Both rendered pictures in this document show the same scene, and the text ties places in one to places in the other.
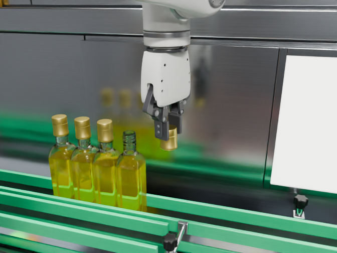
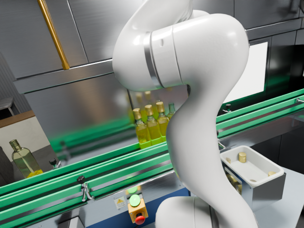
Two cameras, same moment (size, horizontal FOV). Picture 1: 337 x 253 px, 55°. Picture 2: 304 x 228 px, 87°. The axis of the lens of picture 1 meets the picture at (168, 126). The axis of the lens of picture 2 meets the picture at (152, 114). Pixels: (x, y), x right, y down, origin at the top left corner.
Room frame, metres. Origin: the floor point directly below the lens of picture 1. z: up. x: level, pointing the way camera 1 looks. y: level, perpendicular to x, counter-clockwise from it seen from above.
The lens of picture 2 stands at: (0.06, 0.52, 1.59)
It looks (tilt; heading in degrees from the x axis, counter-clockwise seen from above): 23 degrees down; 332
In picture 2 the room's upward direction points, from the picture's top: 12 degrees counter-clockwise
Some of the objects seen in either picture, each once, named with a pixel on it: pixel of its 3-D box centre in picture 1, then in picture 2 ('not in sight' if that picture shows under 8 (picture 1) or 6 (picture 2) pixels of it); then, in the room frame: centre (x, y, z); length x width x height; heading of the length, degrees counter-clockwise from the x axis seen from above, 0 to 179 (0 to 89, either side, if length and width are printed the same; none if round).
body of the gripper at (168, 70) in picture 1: (167, 73); not in sight; (0.61, 0.00, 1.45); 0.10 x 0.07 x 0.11; 141
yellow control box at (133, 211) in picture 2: not in sight; (137, 208); (0.56, 0.42, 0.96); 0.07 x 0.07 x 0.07; 74
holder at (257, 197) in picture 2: not in sight; (242, 172); (0.40, -0.10, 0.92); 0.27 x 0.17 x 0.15; 164
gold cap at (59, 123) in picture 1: (60, 125); (137, 113); (0.71, 0.25, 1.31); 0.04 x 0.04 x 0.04
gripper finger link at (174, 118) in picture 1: (178, 115); not in sight; (0.63, -0.02, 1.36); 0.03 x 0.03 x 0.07; 51
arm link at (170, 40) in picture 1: (167, 38); not in sight; (0.61, 0.00, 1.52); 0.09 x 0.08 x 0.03; 141
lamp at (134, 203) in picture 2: not in sight; (134, 200); (0.56, 0.42, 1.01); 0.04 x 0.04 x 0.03
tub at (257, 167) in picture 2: not in sight; (247, 168); (0.38, -0.09, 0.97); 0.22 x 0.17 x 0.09; 164
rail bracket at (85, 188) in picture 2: not in sight; (85, 194); (0.63, 0.58, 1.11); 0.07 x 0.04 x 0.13; 164
